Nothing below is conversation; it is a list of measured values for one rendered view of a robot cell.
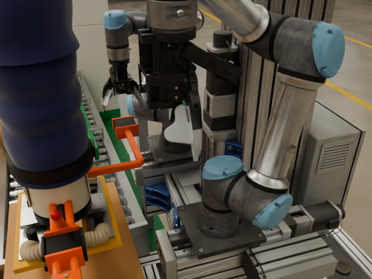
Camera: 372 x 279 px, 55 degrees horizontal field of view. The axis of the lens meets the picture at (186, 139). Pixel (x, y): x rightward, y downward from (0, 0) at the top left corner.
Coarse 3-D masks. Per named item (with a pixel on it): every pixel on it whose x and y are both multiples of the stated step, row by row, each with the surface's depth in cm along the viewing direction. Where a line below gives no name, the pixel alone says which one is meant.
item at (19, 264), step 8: (24, 192) 122; (24, 200) 118; (16, 224) 109; (16, 232) 106; (24, 232) 106; (32, 232) 102; (40, 232) 106; (16, 240) 104; (24, 240) 103; (40, 240) 103; (16, 248) 101; (16, 256) 99; (16, 264) 96; (24, 264) 96; (32, 264) 97; (40, 264) 97; (16, 272) 96
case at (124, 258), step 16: (112, 192) 143; (16, 208) 135; (80, 224) 128; (128, 240) 121; (96, 256) 115; (112, 256) 115; (128, 256) 115; (32, 272) 110; (48, 272) 110; (64, 272) 110; (96, 272) 110; (112, 272) 110; (128, 272) 110
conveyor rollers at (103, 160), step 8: (88, 112) 294; (88, 120) 281; (96, 136) 259; (104, 152) 244; (96, 160) 235; (104, 160) 237; (104, 176) 221; (112, 176) 224; (16, 184) 212; (16, 192) 205; (16, 200) 199; (120, 200) 201; (128, 216) 188; (128, 224) 187
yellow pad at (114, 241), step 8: (96, 184) 125; (104, 184) 126; (96, 192) 120; (104, 192) 122; (112, 208) 116; (88, 216) 112; (96, 216) 108; (104, 216) 112; (112, 216) 112; (88, 224) 109; (96, 224) 109; (112, 224) 109; (112, 232) 106; (112, 240) 104; (120, 240) 104; (88, 248) 101; (96, 248) 101; (104, 248) 102; (112, 248) 103
